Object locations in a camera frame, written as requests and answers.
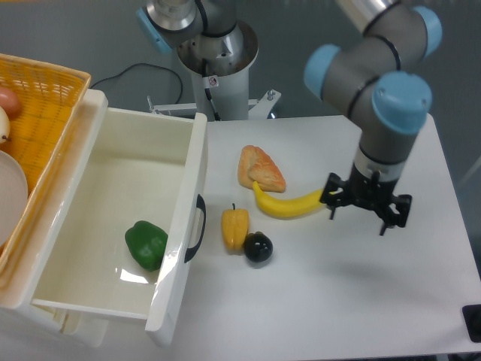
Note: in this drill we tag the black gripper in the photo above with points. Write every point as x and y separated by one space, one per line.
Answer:
370 194

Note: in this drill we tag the green bell pepper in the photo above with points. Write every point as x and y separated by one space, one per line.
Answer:
146 243

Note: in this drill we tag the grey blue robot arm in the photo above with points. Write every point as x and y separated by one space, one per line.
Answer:
369 84

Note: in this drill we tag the dark black bell pepper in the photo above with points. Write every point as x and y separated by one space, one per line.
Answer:
258 247

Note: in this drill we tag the yellow bell pepper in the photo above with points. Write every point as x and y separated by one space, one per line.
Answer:
235 224

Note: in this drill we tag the white open upper drawer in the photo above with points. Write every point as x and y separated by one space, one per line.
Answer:
142 167

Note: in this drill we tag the white drawer cabinet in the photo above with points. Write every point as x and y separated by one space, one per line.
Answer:
26 255

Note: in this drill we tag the yellow banana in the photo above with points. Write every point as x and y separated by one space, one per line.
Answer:
287 208

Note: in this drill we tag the croissant bread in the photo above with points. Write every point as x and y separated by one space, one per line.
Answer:
256 166

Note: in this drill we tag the black object at table edge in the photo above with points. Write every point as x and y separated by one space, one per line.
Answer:
472 319

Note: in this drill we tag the yellow woven basket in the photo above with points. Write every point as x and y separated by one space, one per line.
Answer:
50 95

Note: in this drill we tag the white plate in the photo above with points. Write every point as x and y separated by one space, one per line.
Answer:
14 195

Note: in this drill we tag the red onion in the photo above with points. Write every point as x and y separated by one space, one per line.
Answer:
10 102

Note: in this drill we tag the white onion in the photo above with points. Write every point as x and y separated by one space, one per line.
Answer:
5 126

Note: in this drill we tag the white metal base frame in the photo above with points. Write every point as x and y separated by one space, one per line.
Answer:
253 109

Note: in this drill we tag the black drawer handle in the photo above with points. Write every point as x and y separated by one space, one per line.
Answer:
198 229

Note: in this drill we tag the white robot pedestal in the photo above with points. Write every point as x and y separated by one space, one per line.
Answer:
219 67

